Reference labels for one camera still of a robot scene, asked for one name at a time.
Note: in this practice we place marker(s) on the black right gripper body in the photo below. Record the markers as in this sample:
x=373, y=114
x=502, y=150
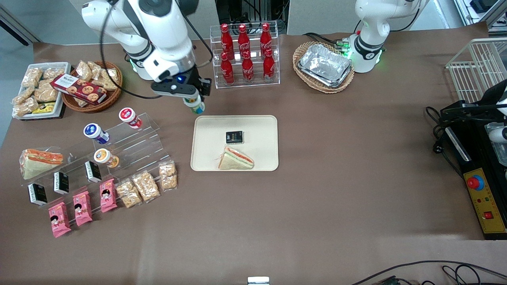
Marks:
x=197, y=80

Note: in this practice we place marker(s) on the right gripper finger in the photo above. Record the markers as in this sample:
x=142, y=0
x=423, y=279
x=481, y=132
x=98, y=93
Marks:
x=202, y=101
x=186, y=99

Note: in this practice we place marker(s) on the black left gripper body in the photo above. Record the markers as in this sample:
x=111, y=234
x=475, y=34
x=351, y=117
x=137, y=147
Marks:
x=488, y=99

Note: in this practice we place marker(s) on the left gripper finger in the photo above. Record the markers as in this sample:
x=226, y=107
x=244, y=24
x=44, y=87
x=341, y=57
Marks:
x=455, y=114
x=469, y=104

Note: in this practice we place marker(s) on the green gum bottle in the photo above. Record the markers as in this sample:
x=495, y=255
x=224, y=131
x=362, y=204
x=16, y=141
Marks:
x=195, y=106

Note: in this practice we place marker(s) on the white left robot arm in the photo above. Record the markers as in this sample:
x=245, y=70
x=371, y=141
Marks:
x=370, y=23

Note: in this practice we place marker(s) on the black flat gum pack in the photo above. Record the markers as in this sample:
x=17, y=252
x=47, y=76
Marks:
x=234, y=137

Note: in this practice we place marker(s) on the red gum bottle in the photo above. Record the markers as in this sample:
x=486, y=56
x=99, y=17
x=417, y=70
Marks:
x=128, y=116

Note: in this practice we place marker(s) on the beige plastic tray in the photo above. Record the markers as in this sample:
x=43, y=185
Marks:
x=261, y=130

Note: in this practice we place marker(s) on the blue gum bottle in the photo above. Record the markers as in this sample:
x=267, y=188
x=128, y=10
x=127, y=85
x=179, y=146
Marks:
x=95, y=133

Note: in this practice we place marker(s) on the orange gum bottle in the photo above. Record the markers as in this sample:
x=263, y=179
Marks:
x=105, y=157

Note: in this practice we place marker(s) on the aluminium foil tray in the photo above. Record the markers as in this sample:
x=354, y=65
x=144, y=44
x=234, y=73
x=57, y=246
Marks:
x=324, y=65

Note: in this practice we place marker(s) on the red cola bottle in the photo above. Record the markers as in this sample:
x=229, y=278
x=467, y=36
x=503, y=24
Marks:
x=265, y=37
x=227, y=71
x=243, y=39
x=248, y=69
x=225, y=39
x=269, y=67

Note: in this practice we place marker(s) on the clear acrylic stepped stand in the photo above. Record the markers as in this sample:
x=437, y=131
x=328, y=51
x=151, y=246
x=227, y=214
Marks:
x=152, y=136

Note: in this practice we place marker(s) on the black sealing machine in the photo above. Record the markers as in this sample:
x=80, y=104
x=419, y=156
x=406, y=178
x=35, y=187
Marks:
x=481, y=158

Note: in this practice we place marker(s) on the clear plastic container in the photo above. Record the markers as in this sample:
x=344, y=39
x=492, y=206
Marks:
x=500, y=156

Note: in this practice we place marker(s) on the dark round wicker basket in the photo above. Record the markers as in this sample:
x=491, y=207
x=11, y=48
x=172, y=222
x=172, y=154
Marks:
x=113, y=97

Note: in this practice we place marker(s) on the clear bag of crackers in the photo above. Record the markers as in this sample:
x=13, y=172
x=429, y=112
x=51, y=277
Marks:
x=53, y=73
x=128, y=194
x=84, y=71
x=107, y=79
x=96, y=69
x=25, y=107
x=46, y=94
x=168, y=176
x=145, y=186
x=23, y=95
x=31, y=77
x=81, y=103

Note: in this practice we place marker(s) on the wrapped triangle sandwich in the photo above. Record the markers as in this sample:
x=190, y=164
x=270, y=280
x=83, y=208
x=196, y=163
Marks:
x=235, y=160
x=39, y=162

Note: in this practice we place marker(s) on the red emergency stop button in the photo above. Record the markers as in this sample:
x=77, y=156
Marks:
x=474, y=182

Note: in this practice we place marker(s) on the clear acrylic bottle rack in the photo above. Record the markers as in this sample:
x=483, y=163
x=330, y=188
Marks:
x=277, y=51

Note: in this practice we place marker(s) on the grey metal shelf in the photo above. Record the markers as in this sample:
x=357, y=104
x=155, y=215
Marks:
x=481, y=8

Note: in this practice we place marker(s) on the red cookie box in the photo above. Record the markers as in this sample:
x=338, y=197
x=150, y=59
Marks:
x=79, y=89

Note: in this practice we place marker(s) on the black equipment rack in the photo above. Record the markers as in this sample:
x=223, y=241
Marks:
x=253, y=12

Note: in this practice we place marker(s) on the light oval wicker basket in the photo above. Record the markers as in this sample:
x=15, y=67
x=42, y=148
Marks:
x=305, y=81

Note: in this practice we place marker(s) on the black small carton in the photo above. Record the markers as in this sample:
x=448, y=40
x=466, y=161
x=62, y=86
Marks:
x=37, y=194
x=93, y=171
x=61, y=183

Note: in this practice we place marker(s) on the white rectangular bin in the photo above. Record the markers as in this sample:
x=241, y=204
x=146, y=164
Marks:
x=59, y=107

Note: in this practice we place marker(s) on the pink snack packet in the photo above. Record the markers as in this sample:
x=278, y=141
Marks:
x=59, y=219
x=82, y=208
x=108, y=196

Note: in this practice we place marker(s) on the yellow snack packet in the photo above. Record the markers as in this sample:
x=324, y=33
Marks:
x=43, y=108

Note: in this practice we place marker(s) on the brown table cover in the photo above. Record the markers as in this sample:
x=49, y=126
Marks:
x=336, y=198

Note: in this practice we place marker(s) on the small white box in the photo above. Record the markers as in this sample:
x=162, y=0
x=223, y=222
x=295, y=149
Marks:
x=258, y=281

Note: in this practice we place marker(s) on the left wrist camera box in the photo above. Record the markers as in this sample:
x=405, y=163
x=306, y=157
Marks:
x=498, y=134

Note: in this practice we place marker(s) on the red rocker switch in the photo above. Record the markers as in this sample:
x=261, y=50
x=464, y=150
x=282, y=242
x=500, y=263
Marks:
x=488, y=215

